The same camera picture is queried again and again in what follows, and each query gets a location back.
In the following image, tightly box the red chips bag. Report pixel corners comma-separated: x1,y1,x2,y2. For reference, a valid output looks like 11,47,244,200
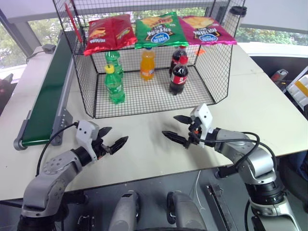
83,13,138,57

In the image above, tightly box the grey adapter cable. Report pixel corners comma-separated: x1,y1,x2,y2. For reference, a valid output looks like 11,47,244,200
25,49,44,64

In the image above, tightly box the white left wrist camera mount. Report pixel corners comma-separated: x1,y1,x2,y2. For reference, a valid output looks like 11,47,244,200
76,120,100,161

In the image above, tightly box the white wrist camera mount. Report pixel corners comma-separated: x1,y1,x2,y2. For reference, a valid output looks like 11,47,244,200
76,120,100,161
189,103,215,148

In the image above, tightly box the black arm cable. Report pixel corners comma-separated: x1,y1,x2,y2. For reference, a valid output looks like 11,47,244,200
35,122,80,177
215,131,278,179

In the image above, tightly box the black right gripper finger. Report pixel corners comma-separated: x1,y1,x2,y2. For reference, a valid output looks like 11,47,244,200
173,115,193,125
161,130,191,149

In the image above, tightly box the white box with yellow stripe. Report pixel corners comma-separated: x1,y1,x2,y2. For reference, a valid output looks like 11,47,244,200
287,71,308,107

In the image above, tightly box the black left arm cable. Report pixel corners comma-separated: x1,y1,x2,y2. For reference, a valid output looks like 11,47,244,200
35,122,80,177

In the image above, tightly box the pink chips bag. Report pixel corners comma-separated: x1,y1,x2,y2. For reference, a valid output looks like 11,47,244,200
179,15,238,47

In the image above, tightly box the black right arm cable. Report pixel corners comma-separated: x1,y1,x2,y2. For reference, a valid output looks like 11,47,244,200
215,131,278,179

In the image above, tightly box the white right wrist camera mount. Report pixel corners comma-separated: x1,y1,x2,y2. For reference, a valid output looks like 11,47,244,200
189,103,215,148

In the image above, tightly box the green soda bottle yellow cap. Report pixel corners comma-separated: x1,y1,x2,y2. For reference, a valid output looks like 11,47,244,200
103,64,127,105

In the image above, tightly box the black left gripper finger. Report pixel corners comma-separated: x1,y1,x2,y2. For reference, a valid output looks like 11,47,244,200
107,135,129,155
98,126,113,141

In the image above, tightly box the thin white cable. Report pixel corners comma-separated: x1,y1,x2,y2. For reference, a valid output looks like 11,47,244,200
189,170,202,210

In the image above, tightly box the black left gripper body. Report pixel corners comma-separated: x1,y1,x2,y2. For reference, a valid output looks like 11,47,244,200
92,136,114,161

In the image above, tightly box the orange soda bottle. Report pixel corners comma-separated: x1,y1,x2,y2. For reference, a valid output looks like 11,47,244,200
140,46,156,82

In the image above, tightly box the grey and red tool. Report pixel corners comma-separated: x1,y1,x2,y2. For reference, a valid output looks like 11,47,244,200
270,68,290,85

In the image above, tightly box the green conveyor belt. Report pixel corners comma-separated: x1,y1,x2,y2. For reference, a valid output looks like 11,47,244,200
13,30,84,151
20,31,76,146

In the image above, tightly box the red plastic strip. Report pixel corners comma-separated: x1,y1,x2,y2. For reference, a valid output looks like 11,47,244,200
64,2,83,42

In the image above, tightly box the cola bottle red cap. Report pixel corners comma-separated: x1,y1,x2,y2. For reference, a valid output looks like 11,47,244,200
168,55,190,95
168,45,188,77

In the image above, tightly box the green chips bag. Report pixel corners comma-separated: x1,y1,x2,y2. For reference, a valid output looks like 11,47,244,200
134,12,190,50

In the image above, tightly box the black metal bar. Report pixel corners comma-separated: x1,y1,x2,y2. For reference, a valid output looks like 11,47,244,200
206,183,238,231

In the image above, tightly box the black wire mesh shelf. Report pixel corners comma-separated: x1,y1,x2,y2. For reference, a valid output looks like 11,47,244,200
52,0,246,120

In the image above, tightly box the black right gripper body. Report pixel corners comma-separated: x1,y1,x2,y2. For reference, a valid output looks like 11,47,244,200
184,119,203,148

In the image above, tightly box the clear cylinder with black lid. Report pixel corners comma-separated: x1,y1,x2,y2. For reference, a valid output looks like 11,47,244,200
228,5,248,39

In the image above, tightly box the grey rounded leg cover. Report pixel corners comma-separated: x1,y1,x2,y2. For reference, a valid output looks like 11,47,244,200
107,191,141,231
167,191,208,231

